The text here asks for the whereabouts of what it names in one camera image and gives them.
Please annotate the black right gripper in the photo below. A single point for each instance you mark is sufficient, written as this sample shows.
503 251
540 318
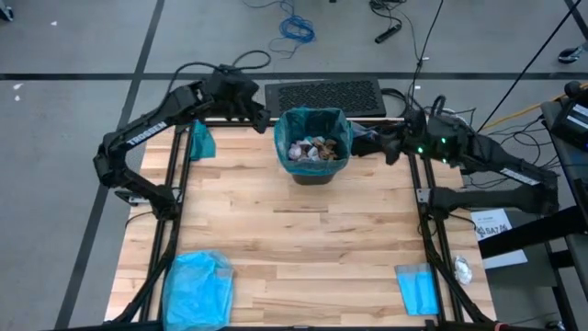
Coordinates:
415 138

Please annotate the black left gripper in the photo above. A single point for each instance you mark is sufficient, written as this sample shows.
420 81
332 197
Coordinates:
229 92

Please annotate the teal trash bag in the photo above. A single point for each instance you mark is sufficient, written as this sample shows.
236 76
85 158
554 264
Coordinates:
282 138

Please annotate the pink wrapper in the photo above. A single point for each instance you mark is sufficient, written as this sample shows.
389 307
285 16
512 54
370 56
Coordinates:
295 151

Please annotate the brown paper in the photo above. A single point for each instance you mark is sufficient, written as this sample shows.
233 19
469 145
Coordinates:
328 149

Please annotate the black trash bin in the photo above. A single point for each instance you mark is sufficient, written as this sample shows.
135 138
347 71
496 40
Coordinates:
312 179

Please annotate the light blue trash bag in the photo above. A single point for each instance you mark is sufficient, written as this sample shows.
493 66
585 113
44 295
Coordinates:
197 289

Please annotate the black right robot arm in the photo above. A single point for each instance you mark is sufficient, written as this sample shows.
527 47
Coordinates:
487 197

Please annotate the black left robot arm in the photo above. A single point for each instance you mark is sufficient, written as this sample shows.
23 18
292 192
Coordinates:
147 131

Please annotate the small folded teal bag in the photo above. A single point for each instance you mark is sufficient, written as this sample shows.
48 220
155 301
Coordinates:
202 142

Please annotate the flat folded blue bag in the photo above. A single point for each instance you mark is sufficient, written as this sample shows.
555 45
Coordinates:
418 289

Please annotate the dark cloth pile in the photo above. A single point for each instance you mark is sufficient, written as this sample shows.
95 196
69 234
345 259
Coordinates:
367 144

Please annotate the black power strip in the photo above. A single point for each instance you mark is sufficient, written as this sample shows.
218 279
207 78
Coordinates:
388 33

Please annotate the white label sheet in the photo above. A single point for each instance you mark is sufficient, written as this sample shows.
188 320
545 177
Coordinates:
491 220

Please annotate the crumpled white plastic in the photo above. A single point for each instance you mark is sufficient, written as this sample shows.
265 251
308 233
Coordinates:
462 270

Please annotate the black side desk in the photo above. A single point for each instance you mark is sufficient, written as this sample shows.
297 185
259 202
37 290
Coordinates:
519 236

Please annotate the black box device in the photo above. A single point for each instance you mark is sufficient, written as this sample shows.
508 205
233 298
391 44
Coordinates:
572 122

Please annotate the black aluminium table frame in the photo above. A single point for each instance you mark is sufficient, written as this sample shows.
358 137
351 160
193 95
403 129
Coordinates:
229 124

